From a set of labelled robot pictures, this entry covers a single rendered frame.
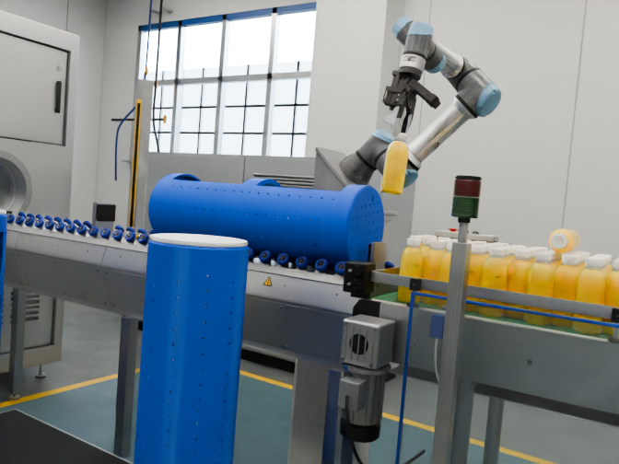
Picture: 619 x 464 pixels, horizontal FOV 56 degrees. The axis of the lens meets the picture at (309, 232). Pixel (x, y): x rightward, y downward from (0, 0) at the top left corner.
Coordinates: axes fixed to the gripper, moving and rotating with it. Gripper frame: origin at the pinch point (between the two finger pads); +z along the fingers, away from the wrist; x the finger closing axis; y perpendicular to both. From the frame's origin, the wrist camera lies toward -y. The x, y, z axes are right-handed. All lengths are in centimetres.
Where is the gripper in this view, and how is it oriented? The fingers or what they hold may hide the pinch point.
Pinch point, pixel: (400, 134)
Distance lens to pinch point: 182.4
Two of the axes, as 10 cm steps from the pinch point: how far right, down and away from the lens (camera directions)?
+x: -4.5, -1.8, -8.7
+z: -2.6, 9.6, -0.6
